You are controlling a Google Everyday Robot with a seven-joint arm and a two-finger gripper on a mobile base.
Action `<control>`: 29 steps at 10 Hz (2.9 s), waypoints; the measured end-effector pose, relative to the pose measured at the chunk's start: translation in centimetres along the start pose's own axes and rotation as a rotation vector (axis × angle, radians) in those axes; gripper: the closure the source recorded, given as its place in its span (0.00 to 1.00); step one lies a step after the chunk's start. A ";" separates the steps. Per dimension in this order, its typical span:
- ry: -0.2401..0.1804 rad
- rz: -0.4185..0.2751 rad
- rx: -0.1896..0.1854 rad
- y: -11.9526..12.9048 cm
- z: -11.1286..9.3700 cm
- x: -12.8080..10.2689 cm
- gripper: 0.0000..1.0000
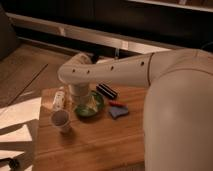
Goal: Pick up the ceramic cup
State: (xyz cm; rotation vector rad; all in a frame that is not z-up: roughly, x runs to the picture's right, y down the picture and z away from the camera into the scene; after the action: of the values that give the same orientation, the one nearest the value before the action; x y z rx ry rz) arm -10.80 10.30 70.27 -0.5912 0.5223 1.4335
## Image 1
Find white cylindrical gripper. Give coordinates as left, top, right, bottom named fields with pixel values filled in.
left=68, top=84, right=91, bottom=105

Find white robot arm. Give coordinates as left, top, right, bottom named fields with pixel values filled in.
left=58, top=49, right=213, bottom=171

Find green ceramic bowl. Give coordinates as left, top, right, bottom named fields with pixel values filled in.
left=74, top=90, right=105, bottom=117

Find white patterned bottle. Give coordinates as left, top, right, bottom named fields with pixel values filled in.
left=52, top=87, right=66, bottom=111

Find red small object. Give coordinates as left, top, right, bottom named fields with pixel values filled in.
left=109, top=101, right=124, bottom=107

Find blue cloth piece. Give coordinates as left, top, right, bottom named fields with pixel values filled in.
left=109, top=106, right=129, bottom=119

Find wooden cutting board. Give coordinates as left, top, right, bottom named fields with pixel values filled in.
left=33, top=86, right=146, bottom=171

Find white paper sheets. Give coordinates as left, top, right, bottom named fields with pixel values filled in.
left=0, top=97, right=41, bottom=171

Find dark small object bottom left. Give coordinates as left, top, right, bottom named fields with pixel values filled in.
left=9, top=158, right=20, bottom=170

